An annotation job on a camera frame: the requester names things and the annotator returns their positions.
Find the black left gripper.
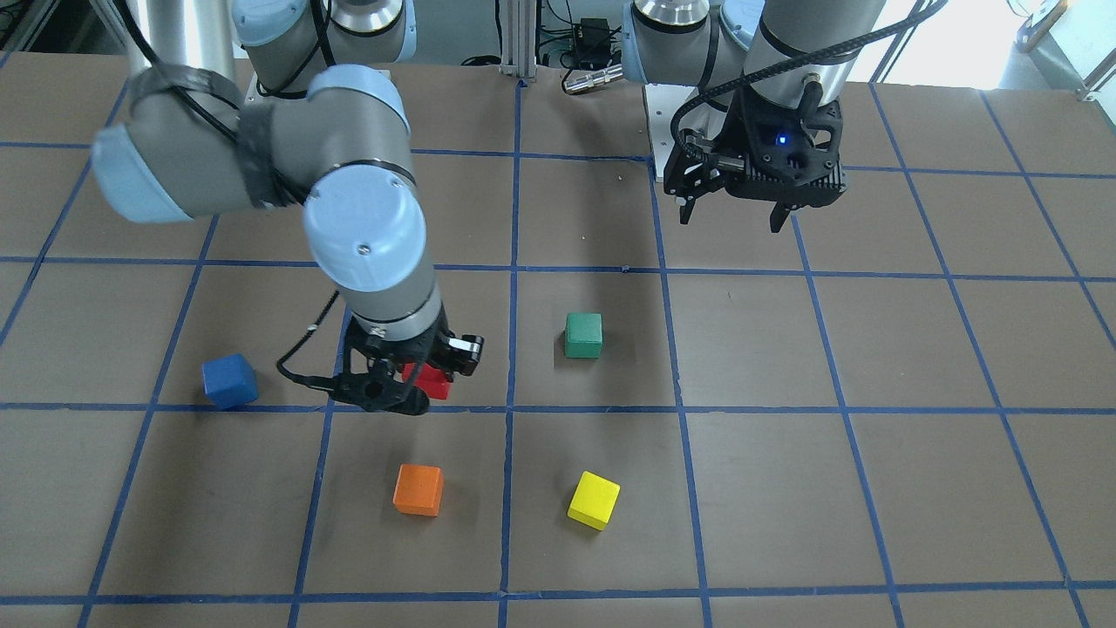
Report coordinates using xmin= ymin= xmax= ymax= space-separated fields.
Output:
xmin=664 ymin=83 xmax=848 ymax=234

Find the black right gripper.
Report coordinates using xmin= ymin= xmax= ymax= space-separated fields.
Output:
xmin=330 ymin=313 xmax=485 ymax=416

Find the red wooden block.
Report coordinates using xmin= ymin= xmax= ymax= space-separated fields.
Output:
xmin=401 ymin=363 xmax=454 ymax=400

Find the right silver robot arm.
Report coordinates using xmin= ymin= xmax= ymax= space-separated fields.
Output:
xmin=92 ymin=1 xmax=485 ymax=416

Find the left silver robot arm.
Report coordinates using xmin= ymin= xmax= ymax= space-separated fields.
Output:
xmin=622 ymin=1 xmax=884 ymax=232

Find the green wooden block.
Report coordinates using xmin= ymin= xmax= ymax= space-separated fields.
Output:
xmin=562 ymin=311 xmax=603 ymax=360

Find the orange wooden block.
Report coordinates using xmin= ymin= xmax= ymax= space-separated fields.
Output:
xmin=393 ymin=462 xmax=444 ymax=516

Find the yellow wooden block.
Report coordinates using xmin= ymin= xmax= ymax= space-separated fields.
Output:
xmin=567 ymin=470 xmax=620 ymax=531

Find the blue wooden block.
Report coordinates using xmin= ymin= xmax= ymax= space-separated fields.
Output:
xmin=201 ymin=352 xmax=259 ymax=410

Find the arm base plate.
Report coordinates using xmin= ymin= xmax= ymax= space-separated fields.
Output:
xmin=644 ymin=84 xmax=698 ymax=183

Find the aluminium frame post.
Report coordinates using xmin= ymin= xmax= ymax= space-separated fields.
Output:
xmin=496 ymin=0 xmax=541 ymax=84

